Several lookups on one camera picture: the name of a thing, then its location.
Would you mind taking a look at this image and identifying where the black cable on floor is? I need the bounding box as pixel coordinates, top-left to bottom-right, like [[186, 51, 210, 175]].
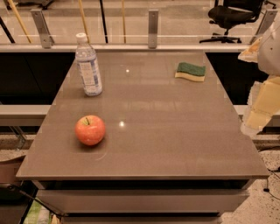
[[258, 145, 280, 202]]

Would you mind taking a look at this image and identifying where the black office chair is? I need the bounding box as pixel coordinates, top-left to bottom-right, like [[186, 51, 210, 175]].
[[200, 0, 277, 44]]

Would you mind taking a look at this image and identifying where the green and yellow sponge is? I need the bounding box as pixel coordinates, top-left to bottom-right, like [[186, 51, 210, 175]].
[[175, 62, 206, 82]]

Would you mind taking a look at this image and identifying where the glass railing with metal brackets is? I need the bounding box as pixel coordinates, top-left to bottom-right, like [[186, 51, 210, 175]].
[[0, 0, 279, 52]]

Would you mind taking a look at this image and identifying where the red apple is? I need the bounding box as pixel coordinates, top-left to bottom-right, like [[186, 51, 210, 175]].
[[75, 115, 105, 146]]

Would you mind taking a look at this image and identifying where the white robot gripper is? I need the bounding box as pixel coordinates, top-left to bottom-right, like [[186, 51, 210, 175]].
[[238, 19, 280, 137]]

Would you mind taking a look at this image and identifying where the clear plastic water bottle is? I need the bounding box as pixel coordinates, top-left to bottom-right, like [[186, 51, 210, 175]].
[[75, 33, 102, 96]]

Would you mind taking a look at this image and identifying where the green package under table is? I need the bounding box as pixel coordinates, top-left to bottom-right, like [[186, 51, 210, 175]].
[[23, 201, 52, 224]]

